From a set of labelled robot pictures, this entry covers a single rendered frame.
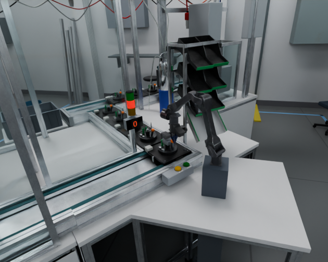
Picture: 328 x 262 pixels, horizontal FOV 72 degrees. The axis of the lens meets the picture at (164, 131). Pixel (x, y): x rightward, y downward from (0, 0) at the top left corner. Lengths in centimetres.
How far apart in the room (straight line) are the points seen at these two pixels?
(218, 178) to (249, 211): 24
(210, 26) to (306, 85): 337
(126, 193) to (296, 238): 88
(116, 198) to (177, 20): 444
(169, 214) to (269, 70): 442
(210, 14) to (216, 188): 179
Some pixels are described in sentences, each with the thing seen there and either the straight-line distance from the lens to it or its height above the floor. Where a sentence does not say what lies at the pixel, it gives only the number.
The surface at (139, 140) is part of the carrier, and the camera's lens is 178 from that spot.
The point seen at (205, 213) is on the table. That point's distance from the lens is 132.
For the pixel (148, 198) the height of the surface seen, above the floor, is 86.
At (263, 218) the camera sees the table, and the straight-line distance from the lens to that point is 137.
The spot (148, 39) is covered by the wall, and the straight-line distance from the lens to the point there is 548.
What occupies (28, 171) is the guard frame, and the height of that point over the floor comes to 130.
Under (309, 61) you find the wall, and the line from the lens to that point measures 544.
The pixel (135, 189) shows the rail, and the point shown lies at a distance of 137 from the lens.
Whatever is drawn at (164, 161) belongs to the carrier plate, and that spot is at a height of 97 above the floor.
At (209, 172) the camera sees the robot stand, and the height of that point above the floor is 104.
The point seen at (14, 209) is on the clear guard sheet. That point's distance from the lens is 113.
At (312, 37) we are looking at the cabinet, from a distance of 505.
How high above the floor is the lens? 181
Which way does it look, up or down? 26 degrees down
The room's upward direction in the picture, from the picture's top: 3 degrees counter-clockwise
